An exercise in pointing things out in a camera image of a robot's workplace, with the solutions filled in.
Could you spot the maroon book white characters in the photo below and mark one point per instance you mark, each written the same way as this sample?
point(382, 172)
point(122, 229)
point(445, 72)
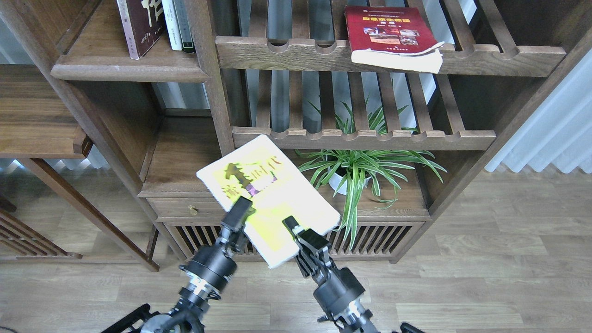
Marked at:
point(143, 23)

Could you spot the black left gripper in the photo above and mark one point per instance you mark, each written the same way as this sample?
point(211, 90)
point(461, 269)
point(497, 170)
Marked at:
point(212, 267)

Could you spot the green spider plant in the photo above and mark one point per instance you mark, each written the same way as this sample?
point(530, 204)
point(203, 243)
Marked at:
point(375, 162)

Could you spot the white plant pot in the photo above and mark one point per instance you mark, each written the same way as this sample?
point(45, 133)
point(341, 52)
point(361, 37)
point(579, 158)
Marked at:
point(339, 183)

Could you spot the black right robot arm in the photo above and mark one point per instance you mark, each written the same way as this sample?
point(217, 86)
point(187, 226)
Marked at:
point(364, 326)

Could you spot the white curtain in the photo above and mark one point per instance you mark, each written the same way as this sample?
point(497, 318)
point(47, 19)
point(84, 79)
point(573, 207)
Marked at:
point(558, 133)

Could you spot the red book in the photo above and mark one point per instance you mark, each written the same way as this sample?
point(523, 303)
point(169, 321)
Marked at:
point(392, 38)

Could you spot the yellow-green book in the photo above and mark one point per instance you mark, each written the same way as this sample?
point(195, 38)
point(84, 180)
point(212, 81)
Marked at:
point(262, 173)

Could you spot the dark wooden bookshelf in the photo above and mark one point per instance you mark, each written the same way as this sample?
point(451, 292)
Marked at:
point(160, 118)

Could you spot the dark green upright book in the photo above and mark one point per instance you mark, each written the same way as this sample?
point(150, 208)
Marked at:
point(184, 27)

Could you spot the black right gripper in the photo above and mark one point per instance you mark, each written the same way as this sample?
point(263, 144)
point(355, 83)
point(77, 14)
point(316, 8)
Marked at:
point(338, 292)

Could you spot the white upright book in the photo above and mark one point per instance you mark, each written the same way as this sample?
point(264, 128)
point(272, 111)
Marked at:
point(172, 25)

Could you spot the brass drawer knob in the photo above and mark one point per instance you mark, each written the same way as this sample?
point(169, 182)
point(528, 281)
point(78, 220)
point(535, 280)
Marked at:
point(192, 210)

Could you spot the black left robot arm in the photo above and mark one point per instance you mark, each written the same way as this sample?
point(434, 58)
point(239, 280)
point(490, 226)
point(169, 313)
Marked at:
point(184, 317)

